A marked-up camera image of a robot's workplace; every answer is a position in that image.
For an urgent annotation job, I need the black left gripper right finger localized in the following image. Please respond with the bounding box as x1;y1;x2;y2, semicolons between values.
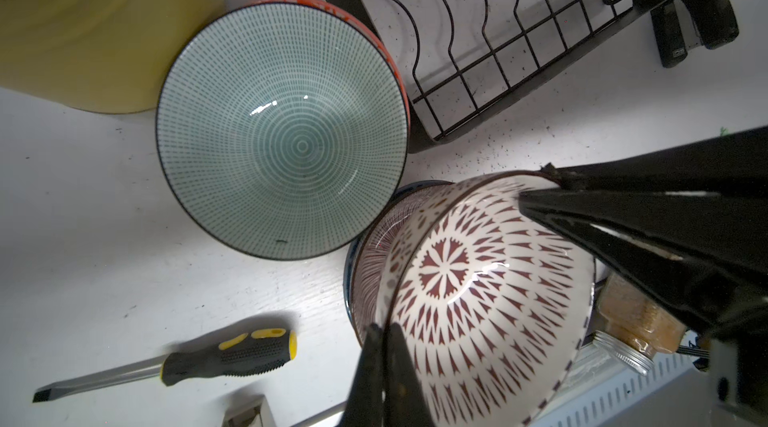
519;128;767;337

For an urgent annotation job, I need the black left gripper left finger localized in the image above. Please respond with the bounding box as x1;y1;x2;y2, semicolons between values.
339;323;434;426

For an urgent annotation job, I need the white red patterned bowl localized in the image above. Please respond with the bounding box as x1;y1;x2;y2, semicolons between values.
375;171;595;426

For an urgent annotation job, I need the glass jar of grains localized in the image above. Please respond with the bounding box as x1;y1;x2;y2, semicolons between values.
593;274;687;376

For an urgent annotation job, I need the dark striped ceramic bowl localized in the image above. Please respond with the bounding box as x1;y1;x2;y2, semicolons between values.
342;180;451;346

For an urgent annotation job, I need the teal patterned ceramic bowl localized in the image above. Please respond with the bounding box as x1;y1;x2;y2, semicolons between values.
155;0;411;261

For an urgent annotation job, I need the yellow marker cup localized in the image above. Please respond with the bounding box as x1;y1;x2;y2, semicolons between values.
1;0;225;114

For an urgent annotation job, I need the yellow black handled screwdriver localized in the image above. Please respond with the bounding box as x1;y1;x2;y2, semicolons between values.
32;328;297;403

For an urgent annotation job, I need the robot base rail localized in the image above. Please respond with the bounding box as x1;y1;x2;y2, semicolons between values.
532;344;708;426

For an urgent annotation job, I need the black wire dish rack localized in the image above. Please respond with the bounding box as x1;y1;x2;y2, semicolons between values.
299;0;706;153

